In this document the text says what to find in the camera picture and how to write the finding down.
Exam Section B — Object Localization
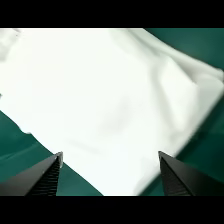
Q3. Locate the white shirt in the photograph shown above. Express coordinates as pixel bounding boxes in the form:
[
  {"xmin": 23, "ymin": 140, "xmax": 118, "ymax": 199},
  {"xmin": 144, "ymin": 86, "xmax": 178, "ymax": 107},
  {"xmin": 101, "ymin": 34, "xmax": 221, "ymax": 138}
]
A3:
[{"xmin": 0, "ymin": 27, "xmax": 224, "ymax": 197}]

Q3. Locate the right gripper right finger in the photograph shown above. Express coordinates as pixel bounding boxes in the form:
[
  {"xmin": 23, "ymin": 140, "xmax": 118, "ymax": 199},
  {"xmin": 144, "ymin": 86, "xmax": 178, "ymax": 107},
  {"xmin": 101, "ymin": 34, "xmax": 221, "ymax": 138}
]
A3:
[{"xmin": 157, "ymin": 150, "xmax": 224, "ymax": 197}]

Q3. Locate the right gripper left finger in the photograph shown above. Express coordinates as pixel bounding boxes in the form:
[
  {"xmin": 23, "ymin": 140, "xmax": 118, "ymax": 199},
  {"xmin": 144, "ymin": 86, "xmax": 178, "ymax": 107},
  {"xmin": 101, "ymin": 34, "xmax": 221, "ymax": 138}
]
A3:
[{"xmin": 0, "ymin": 151, "xmax": 64, "ymax": 197}]

